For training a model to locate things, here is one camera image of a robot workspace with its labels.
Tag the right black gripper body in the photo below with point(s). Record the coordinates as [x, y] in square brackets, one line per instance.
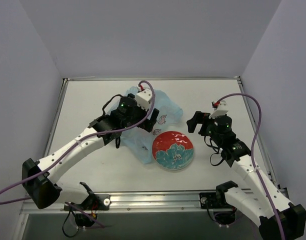
[206, 124]

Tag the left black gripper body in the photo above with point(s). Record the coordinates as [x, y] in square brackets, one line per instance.
[145, 119]

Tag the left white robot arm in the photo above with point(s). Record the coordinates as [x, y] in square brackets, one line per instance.
[41, 177]

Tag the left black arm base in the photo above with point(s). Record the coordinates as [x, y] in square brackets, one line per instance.
[84, 214]

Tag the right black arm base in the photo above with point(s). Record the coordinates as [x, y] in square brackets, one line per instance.
[222, 214]

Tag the red and teal plate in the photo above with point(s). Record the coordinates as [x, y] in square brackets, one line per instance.
[172, 150]

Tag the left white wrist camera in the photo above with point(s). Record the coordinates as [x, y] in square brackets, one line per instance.
[144, 98]

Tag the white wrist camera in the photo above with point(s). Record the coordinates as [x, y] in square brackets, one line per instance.
[144, 98]
[220, 108]

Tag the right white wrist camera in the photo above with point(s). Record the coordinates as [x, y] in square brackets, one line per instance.
[220, 108]

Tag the aluminium rail frame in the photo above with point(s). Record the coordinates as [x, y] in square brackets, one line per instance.
[148, 202]

